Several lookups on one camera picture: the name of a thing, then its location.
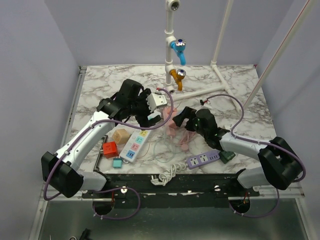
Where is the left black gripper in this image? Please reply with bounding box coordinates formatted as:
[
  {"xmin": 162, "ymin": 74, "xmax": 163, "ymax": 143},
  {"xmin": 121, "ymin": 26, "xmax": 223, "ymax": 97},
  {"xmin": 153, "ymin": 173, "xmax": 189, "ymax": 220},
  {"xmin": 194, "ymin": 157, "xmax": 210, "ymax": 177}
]
[{"xmin": 128, "ymin": 89, "xmax": 161, "ymax": 130}]

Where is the beige cube plug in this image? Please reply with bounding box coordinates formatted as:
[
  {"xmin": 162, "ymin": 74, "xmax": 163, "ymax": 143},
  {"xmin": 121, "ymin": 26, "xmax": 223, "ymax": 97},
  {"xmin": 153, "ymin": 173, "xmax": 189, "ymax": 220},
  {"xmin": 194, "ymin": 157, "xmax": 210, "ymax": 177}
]
[{"xmin": 112, "ymin": 128, "xmax": 131, "ymax": 145}]

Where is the white power strip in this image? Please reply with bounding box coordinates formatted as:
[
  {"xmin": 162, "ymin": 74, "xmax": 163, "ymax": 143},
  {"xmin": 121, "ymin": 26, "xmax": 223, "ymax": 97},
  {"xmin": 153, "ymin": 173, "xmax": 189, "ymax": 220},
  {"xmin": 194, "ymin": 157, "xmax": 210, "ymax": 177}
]
[{"xmin": 119, "ymin": 129, "xmax": 152, "ymax": 163}]

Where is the purple power strip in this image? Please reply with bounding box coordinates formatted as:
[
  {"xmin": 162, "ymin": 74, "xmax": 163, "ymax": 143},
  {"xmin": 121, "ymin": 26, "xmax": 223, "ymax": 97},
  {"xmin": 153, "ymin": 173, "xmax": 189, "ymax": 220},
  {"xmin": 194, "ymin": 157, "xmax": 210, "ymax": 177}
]
[{"xmin": 186, "ymin": 149, "xmax": 220, "ymax": 169}]

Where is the red cube plug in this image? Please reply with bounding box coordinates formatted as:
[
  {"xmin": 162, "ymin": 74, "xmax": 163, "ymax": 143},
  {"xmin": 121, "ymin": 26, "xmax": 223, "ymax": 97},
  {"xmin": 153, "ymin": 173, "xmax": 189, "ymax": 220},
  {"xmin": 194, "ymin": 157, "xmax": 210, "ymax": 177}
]
[{"xmin": 102, "ymin": 141, "xmax": 119, "ymax": 159}]

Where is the green cube plug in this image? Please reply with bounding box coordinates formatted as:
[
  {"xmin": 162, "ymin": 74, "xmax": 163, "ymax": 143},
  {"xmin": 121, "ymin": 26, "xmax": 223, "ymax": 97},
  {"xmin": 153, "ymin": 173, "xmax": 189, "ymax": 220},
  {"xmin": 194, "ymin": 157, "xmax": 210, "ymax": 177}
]
[{"xmin": 219, "ymin": 151, "xmax": 236, "ymax": 164}]

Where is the teal charger plug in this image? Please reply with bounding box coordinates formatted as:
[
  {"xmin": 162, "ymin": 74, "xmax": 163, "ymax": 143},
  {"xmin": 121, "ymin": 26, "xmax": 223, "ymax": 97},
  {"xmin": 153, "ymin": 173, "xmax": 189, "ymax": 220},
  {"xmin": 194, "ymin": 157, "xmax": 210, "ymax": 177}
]
[{"xmin": 112, "ymin": 157, "xmax": 123, "ymax": 169}]

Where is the pink power strip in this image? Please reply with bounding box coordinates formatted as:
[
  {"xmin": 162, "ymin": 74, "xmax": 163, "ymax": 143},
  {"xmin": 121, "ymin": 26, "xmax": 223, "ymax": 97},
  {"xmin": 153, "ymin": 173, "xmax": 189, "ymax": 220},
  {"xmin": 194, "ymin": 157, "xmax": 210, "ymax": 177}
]
[{"xmin": 162, "ymin": 106, "xmax": 178, "ymax": 137}]

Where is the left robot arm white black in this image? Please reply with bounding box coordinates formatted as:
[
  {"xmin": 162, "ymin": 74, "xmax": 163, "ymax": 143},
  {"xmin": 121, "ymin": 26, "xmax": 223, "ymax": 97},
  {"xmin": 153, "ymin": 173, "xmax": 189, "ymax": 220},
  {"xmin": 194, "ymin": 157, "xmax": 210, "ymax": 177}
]
[{"xmin": 41, "ymin": 79, "xmax": 167, "ymax": 198}]

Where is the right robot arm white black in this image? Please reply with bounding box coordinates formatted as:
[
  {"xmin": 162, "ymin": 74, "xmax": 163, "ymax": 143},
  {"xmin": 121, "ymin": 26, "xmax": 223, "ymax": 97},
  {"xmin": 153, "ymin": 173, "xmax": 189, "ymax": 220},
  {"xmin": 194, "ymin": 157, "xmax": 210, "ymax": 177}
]
[{"xmin": 172, "ymin": 107, "xmax": 304, "ymax": 196}]

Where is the orange faucet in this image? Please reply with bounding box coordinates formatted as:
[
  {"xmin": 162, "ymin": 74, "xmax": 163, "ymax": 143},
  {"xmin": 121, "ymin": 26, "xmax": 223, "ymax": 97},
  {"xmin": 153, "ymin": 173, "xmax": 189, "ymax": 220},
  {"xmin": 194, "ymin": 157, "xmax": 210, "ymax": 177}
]
[{"xmin": 169, "ymin": 68, "xmax": 186, "ymax": 92}]

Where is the blue faucet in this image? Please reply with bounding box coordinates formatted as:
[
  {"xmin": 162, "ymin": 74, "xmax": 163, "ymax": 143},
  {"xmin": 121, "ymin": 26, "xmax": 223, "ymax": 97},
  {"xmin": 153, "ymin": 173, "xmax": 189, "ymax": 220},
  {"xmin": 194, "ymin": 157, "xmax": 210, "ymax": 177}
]
[{"xmin": 170, "ymin": 38, "xmax": 186, "ymax": 66}]

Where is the black hex key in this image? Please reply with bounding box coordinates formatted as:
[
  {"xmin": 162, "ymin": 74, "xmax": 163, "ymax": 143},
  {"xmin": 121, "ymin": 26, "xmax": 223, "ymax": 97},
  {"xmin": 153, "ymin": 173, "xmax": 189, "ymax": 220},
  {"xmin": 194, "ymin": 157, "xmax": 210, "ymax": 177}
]
[{"xmin": 93, "ymin": 135, "xmax": 109, "ymax": 174}]

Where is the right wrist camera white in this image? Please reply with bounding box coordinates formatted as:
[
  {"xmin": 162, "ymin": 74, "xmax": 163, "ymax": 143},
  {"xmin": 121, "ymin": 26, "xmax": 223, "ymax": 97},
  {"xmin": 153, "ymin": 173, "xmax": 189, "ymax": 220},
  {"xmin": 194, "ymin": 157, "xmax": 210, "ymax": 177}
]
[{"xmin": 199, "ymin": 99, "xmax": 213, "ymax": 110}]

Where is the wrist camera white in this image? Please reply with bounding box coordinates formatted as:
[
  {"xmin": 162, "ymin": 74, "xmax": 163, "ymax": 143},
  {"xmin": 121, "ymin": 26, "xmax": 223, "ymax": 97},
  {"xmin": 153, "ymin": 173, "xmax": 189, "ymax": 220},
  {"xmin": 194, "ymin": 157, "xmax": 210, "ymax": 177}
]
[
  {"xmin": 199, "ymin": 99, "xmax": 213, "ymax": 110},
  {"xmin": 146, "ymin": 93, "xmax": 168, "ymax": 112}
]

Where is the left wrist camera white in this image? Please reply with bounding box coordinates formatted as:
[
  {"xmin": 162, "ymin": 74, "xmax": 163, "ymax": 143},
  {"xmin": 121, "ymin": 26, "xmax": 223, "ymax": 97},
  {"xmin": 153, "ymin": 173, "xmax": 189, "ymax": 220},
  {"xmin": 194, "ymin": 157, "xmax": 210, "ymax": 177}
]
[{"xmin": 146, "ymin": 93, "xmax": 168, "ymax": 112}]

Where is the pink coiled cable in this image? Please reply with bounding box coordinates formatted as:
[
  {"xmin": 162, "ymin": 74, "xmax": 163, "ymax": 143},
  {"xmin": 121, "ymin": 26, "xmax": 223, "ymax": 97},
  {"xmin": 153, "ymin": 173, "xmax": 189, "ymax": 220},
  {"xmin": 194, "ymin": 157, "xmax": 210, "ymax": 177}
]
[{"xmin": 174, "ymin": 129, "xmax": 198, "ymax": 152}]

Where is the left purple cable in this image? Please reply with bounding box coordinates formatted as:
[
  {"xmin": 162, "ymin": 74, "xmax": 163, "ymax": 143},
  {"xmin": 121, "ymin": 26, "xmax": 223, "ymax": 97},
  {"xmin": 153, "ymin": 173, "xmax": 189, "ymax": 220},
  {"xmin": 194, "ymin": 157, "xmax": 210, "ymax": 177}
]
[{"xmin": 42, "ymin": 87, "xmax": 175, "ymax": 221}]

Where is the white coiled cable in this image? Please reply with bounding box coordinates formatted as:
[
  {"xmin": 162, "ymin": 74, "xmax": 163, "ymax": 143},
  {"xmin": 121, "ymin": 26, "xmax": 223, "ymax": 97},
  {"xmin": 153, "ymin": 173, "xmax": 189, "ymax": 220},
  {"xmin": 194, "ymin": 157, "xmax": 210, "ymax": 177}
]
[{"xmin": 149, "ymin": 163, "xmax": 187, "ymax": 187}]

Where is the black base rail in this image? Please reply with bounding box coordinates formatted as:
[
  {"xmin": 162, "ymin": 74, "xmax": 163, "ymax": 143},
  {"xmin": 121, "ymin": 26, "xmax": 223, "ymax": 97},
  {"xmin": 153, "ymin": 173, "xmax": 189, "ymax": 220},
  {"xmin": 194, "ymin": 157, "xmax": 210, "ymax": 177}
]
[{"xmin": 49, "ymin": 170, "xmax": 303, "ymax": 211}]

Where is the white pvc pipe frame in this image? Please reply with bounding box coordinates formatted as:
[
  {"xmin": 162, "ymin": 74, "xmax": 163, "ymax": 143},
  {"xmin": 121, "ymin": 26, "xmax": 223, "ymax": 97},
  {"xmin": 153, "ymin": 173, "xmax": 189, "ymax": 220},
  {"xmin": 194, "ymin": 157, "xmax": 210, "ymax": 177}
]
[{"xmin": 164, "ymin": 0, "xmax": 315, "ymax": 108}]

